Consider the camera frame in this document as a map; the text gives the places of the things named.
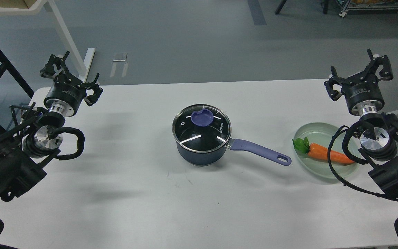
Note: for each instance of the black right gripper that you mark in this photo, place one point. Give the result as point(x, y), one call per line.
point(363, 95)

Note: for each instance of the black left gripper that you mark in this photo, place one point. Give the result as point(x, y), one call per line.
point(67, 89)

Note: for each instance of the glass lid purple knob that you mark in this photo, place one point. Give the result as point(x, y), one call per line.
point(201, 128)

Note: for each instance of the dark blue saucepan purple handle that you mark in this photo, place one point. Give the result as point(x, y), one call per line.
point(203, 159)

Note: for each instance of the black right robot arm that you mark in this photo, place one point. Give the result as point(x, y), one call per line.
point(373, 139)

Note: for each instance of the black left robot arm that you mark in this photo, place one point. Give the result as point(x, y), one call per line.
point(41, 135)

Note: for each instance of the pale green oval plate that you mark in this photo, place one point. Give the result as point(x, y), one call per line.
point(321, 133)

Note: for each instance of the black chair leg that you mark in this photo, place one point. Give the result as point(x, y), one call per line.
point(325, 6)

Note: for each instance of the metal cart with casters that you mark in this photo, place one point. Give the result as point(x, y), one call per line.
point(366, 5)

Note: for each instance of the orange toy carrot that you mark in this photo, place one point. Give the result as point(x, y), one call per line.
point(320, 152)

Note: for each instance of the white desk frame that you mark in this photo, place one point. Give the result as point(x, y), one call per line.
point(33, 7)

